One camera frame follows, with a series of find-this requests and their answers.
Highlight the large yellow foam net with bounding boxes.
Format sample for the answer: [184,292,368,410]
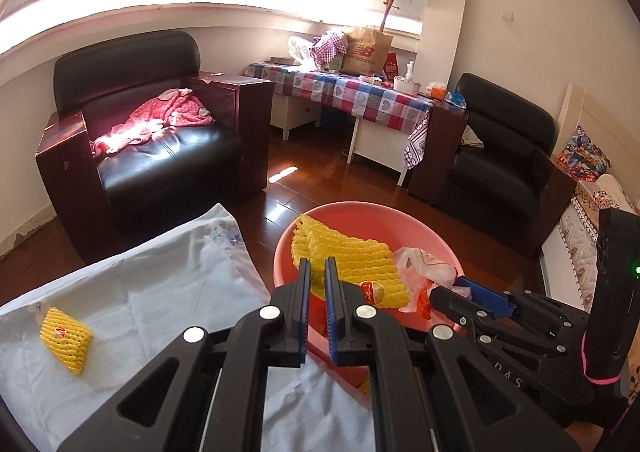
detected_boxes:
[291,215,409,309]

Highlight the small yellow foam net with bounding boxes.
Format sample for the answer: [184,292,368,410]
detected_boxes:
[39,307,93,375]

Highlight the orange plastic bag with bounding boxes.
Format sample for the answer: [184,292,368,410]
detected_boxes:
[393,247,457,320]

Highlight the pink plastic trash bucket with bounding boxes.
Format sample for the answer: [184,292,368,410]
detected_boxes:
[273,201,463,396]

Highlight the light blue table cloth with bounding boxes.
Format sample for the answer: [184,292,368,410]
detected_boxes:
[1,205,374,451]

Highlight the black leather armchair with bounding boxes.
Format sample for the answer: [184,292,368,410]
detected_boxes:
[36,30,274,263]
[408,73,576,257]

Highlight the colorful patterned cushion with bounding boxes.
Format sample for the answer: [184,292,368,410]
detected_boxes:
[556,125,613,183]

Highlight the checkered cloth side table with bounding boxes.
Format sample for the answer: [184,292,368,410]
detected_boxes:
[244,62,436,183]

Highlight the white tissue container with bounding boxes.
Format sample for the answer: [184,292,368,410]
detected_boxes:
[394,61,420,97]

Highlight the red gift bag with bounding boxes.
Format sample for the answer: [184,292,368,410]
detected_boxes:
[383,52,399,83]

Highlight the brown paper shopping bag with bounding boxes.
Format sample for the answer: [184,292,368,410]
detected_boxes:
[342,27,393,75]

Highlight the pink checkered cloth bundle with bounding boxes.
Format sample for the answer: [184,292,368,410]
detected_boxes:
[309,31,348,70]

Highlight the pink garment on armchair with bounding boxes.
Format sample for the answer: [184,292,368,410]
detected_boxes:
[91,88,215,157]

